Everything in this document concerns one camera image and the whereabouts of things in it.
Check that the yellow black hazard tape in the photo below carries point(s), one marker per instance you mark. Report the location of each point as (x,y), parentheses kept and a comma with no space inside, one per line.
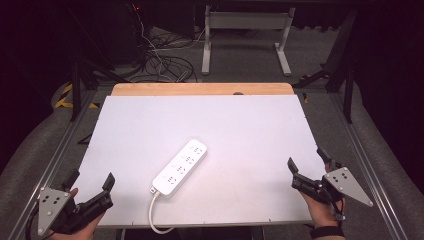
(65,96)

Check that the white power strip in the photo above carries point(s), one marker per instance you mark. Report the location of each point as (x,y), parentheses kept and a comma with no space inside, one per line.
(180,167)

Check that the aluminium floor rail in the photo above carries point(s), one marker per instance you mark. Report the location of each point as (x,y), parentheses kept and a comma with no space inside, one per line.
(366,166)
(50,170)

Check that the black metal stand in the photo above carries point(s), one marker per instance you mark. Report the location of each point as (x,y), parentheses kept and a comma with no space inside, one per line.
(76,86)
(346,83)

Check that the white metal desk frame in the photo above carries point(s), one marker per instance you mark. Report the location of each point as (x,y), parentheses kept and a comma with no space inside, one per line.
(246,20)

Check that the black wristband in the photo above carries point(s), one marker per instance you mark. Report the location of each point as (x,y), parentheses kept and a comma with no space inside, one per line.
(328,232)

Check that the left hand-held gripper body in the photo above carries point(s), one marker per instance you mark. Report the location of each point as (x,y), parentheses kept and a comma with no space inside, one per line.
(50,203)

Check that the white board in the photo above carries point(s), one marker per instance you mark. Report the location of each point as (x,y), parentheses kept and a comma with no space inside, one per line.
(206,126)

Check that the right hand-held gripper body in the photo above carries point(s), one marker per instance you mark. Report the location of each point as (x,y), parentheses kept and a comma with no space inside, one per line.
(346,185)

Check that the person's left hand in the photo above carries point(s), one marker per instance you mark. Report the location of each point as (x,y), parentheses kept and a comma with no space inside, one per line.
(89,230)

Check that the dark computer case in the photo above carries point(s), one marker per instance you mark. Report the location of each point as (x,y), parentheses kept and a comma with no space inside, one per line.
(135,30)

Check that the person's right hand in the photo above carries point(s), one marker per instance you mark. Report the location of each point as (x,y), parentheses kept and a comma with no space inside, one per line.
(322,215)

